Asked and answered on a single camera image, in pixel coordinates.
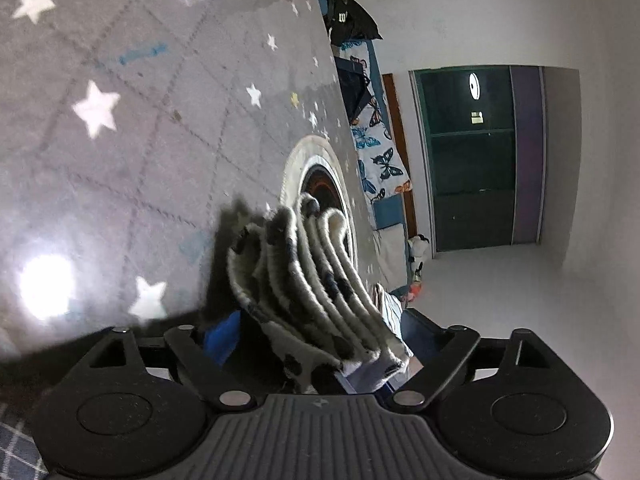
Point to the blue sofa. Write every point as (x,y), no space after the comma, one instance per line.
(387,212)

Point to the pink plush toy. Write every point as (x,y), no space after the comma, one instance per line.
(412,291)

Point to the butterfly print pillow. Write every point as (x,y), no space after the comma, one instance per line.
(380,165)

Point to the black backpack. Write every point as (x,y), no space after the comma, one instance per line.
(352,90)

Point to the white polka dot pants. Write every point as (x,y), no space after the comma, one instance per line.
(310,280)

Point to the green framed window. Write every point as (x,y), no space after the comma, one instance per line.
(470,185)

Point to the round black induction cooktop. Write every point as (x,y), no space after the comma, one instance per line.
(325,185)

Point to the plaid cloth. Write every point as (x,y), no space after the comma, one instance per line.
(17,452)

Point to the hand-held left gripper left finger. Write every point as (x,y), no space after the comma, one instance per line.
(220,340)

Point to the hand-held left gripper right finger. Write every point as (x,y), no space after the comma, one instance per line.
(422,340)

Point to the striped folded cloth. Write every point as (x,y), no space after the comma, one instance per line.
(387,305)

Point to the black jacket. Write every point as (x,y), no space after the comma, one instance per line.
(350,20)

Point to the panda plush toy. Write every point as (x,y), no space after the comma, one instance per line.
(417,250)

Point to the grey pillow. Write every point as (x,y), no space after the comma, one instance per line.
(390,255)

